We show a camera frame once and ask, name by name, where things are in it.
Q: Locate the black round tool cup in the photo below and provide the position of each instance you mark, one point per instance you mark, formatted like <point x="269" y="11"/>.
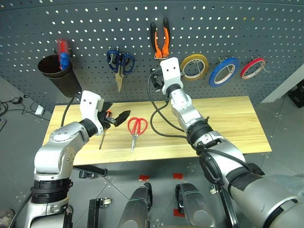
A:
<point x="64" y="82"/>

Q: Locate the blue tape roll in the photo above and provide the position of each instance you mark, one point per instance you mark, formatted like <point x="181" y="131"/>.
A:
<point x="213" y="76"/>

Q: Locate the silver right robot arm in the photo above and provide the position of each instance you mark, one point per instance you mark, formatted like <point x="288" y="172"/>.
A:
<point x="190" y="114"/>

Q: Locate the red tape roll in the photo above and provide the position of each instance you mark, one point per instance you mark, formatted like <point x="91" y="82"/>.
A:
<point x="244" y="71"/>

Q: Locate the metal pegboard hook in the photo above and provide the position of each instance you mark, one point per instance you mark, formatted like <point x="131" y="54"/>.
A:
<point x="262" y="64"/>
<point x="114" y="48"/>
<point x="229" y="69"/>
<point x="197" y="64"/>

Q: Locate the small caster wheel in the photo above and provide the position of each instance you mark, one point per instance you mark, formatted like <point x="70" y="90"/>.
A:
<point x="107" y="202"/>
<point x="213" y="189"/>

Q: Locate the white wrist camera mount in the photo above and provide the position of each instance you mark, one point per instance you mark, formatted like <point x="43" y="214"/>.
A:
<point x="169" y="71"/>
<point x="89" y="104"/>

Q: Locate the black metal frame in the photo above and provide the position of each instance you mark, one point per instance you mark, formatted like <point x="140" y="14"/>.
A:
<point x="93" y="213"/>

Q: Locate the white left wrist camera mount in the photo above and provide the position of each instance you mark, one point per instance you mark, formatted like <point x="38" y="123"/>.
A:
<point x="89" y="104"/>

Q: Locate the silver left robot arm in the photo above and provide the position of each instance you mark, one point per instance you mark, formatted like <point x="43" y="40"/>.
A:
<point x="59" y="147"/>

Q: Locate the black power adapter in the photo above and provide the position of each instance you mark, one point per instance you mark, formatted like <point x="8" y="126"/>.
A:
<point x="16" y="100"/>

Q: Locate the black box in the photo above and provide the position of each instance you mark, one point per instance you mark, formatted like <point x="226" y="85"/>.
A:
<point x="297" y="95"/>

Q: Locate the yellow tape roll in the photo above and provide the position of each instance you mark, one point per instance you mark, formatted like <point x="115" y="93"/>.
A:
<point x="184" y="63"/>

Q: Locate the dark grey pegboard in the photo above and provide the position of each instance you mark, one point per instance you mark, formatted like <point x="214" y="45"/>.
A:
<point x="95" y="28"/>

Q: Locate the metal pliers holder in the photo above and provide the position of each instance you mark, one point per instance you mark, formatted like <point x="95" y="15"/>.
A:
<point x="161" y="57"/>

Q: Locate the orange black pliers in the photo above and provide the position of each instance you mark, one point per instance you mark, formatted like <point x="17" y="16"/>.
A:
<point x="158" y="46"/>

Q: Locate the grey rounded robot leg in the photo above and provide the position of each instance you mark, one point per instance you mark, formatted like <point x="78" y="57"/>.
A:
<point x="194" y="204"/>
<point x="135" y="209"/>

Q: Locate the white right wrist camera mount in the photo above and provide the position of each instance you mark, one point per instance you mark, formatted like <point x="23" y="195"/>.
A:
<point x="169" y="71"/>

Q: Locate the black table clamp bracket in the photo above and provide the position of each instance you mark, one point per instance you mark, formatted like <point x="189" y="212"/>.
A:
<point x="93" y="170"/>

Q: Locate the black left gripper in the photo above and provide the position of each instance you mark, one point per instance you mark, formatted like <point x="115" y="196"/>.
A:
<point x="105" y="118"/>

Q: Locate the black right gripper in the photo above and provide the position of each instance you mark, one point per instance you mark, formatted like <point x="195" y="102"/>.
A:
<point x="158" y="83"/>

